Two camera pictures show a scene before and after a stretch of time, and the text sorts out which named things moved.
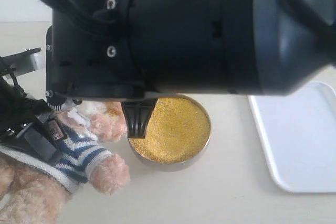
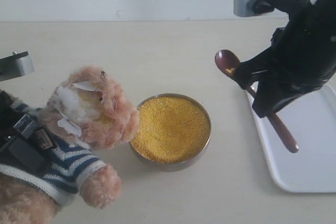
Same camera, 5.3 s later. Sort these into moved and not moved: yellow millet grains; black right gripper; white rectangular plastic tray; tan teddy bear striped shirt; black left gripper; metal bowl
Moved: black left gripper; black right gripper; tan teddy bear striped shirt
Not moved: white rectangular plastic tray; yellow millet grains; metal bowl
